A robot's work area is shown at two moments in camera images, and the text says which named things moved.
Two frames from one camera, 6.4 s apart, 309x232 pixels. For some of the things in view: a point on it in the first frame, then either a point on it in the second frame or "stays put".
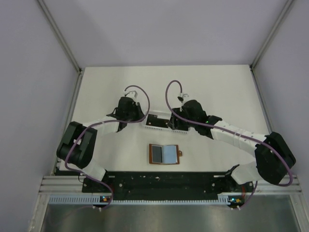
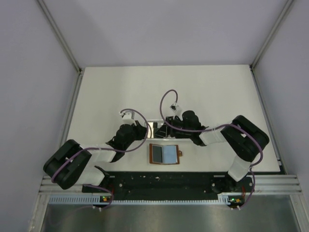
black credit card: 152,120 → 161,132
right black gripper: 175,123 → 171,131
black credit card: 157,155 stays put
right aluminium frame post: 287,5 stays put
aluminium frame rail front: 74,183 stays put
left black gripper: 140,114 → 140,129
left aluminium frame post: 61,36 stays put
